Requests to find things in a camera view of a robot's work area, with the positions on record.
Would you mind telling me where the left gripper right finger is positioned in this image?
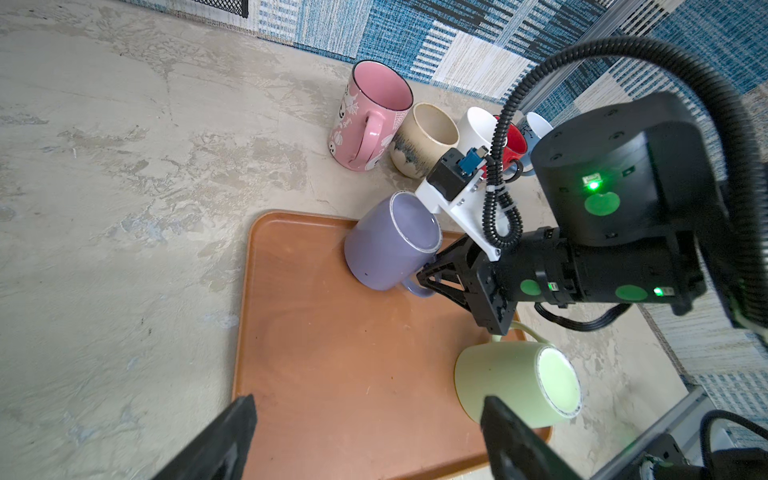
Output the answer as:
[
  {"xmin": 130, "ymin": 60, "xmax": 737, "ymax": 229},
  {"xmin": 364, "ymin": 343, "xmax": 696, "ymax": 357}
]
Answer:
[{"xmin": 480, "ymin": 396, "xmax": 580, "ymax": 480}]

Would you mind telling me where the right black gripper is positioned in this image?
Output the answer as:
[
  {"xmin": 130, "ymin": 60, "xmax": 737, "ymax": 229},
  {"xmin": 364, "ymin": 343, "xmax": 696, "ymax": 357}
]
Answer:
[{"xmin": 416, "ymin": 234, "xmax": 516, "ymax": 336}]

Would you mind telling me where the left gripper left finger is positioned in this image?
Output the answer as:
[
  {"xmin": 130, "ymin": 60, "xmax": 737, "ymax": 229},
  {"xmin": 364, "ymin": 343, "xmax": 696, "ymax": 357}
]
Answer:
[{"xmin": 154, "ymin": 394, "xmax": 258, "ymax": 480}]

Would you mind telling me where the purple mug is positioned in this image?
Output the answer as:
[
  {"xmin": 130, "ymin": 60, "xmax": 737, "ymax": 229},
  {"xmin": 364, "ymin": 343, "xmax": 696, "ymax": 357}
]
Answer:
[{"xmin": 344, "ymin": 191, "xmax": 443, "ymax": 298}]

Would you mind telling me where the red mug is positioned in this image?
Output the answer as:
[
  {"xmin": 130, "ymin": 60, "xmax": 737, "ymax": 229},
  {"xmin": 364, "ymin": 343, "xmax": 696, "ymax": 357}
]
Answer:
[{"xmin": 480, "ymin": 116, "xmax": 528, "ymax": 173}]

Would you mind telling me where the white mug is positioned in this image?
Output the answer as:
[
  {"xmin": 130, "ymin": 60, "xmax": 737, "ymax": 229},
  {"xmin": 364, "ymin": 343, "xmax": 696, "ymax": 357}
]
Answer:
[{"xmin": 457, "ymin": 107, "xmax": 498, "ymax": 155}]

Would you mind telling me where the beige speckled mug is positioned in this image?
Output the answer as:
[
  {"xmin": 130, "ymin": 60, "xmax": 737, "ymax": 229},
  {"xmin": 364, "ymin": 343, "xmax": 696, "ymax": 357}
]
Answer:
[{"xmin": 389, "ymin": 102, "xmax": 460, "ymax": 180}]

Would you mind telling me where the pink patterned mug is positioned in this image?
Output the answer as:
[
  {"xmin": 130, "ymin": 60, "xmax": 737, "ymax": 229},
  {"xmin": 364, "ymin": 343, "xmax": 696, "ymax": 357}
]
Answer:
[{"xmin": 327, "ymin": 60, "xmax": 414, "ymax": 172}]

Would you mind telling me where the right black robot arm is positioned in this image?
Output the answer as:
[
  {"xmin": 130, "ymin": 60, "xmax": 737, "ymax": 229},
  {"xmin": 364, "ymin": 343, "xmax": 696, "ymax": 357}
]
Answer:
[{"xmin": 417, "ymin": 92, "xmax": 767, "ymax": 335}]

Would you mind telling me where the light green mug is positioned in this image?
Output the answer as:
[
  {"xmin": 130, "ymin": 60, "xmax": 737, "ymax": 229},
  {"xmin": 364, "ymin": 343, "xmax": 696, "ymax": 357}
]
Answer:
[{"xmin": 454, "ymin": 321, "xmax": 582, "ymax": 429}]

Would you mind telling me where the brown rectangular tray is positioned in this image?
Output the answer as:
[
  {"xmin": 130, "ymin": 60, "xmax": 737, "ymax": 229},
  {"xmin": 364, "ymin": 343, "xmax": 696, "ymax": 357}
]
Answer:
[{"xmin": 231, "ymin": 209, "xmax": 553, "ymax": 480}]

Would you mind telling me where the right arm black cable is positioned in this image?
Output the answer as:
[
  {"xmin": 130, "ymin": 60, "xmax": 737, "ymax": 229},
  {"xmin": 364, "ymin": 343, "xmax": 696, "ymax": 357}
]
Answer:
[{"xmin": 481, "ymin": 35, "xmax": 768, "ymax": 331}]

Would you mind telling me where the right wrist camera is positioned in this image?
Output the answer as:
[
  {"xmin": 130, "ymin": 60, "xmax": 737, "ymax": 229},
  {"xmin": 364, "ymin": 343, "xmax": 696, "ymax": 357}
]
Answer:
[{"xmin": 415, "ymin": 146, "xmax": 501, "ymax": 262}]

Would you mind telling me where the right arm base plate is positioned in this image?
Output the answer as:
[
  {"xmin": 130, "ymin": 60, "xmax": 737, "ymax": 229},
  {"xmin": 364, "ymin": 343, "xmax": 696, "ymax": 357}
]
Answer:
[{"xmin": 590, "ymin": 386, "xmax": 768, "ymax": 480}]

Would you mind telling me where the black wire shelf rack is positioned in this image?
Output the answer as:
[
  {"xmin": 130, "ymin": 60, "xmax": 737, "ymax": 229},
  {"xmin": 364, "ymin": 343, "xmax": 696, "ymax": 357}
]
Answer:
[{"xmin": 194, "ymin": 0, "xmax": 249, "ymax": 18}]

